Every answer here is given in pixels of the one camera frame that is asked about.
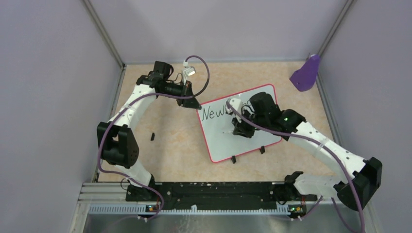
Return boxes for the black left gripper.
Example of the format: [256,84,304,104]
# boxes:
[160,80,202,110]

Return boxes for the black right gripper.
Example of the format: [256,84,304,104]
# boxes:
[232,107,269,138]

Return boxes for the pink framed whiteboard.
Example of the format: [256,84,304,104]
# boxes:
[197,83,282,163]

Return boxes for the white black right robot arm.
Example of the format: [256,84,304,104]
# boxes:
[225,92,382,211]

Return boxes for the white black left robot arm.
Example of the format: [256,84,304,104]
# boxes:
[97,61,202,201]

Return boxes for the purple marker holder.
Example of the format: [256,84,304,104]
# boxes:
[289,54,321,92]

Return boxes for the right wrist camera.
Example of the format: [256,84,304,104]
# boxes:
[225,98,243,123]

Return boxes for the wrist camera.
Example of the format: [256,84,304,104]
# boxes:
[225,98,243,123]
[182,61,196,82]

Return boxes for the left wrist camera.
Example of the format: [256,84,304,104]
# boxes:
[182,61,196,82]

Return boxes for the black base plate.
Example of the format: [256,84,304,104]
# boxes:
[125,182,318,211]

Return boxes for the white cable duct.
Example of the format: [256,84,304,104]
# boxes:
[88,204,290,215]

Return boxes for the aluminium frame rail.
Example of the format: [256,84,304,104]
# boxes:
[78,182,129,203]

